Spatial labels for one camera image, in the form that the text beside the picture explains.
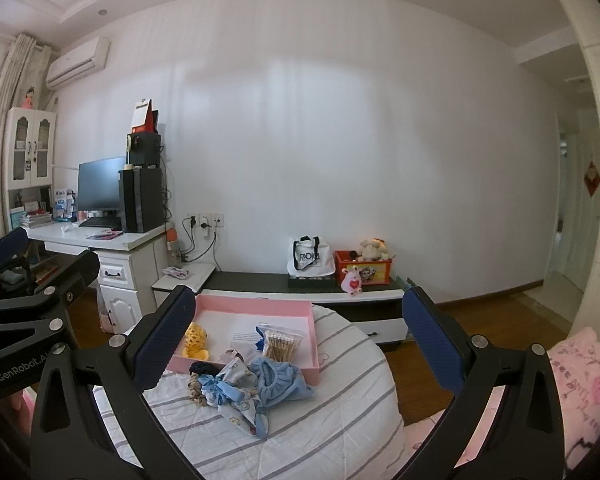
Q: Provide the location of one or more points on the pink shallow box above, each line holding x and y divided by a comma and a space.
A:
228, 319

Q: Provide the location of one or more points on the white wall socket strip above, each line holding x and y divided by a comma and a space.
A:
205, 224

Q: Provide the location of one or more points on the colourful packet on cabinet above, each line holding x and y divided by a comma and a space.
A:
176, 272

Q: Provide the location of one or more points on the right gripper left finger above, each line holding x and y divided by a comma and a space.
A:
69, 438

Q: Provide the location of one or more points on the black box on tower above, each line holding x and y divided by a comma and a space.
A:
143, 149

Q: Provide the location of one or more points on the red toy storage box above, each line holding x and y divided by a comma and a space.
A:
373, 272

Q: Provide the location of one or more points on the yellow crochet item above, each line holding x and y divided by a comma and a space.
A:
195, 343

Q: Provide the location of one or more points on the blue white package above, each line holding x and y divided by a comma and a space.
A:
64, 205

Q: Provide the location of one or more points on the white low side cabinet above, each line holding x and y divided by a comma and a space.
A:
191, 275

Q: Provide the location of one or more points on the white desk with drawers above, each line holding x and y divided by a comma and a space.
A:
129, 265

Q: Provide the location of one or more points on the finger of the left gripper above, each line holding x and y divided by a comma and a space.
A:
29, 319
13, 244

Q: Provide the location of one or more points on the white printed cloth blue bow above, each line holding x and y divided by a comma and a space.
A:
234, 393

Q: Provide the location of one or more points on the beige plush toy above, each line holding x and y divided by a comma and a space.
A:
374, 249

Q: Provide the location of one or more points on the black computer tower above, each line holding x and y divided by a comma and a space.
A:
141, 204

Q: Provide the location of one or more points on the white glass door cabinet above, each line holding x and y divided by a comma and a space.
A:
29, 148

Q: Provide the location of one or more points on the stack of books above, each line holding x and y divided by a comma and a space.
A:
34, 219

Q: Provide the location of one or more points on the black white TV stand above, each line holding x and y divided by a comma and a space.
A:
377, 310

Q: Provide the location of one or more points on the white striped quilt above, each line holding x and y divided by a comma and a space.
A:
351, 428

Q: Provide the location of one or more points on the white air conditioner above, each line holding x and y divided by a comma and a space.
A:
82, 61

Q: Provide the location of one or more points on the orange cap bottle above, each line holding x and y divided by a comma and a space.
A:
172, 246

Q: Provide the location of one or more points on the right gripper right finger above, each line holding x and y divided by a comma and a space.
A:
504, 421

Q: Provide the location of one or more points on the light blue terry cap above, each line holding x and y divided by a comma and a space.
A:
278, 382

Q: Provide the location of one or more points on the pink heart plush toy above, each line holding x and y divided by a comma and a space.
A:
351, 282

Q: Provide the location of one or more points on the pink floral bedding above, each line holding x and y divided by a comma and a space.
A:
576, 366

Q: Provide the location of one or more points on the cotton swab bag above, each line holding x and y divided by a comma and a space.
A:
278, 343

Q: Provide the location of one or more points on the red white calendar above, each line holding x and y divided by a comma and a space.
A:
144, 118

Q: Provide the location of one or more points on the navy knit scrunchie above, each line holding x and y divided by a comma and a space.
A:
200, 368

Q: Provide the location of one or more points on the beige stocking bundle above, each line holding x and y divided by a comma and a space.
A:
195, 390

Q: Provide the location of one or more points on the red door ornament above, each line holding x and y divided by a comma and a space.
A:
591, 179

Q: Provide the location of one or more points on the royal blue knit item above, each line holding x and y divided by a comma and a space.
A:
259, 339

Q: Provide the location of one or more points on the white tote bag black handles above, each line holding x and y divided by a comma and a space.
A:
310, 257

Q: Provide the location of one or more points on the small doll figurine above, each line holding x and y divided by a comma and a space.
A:
28, 100

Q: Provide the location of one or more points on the black computer monitor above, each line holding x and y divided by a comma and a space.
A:
98, 184

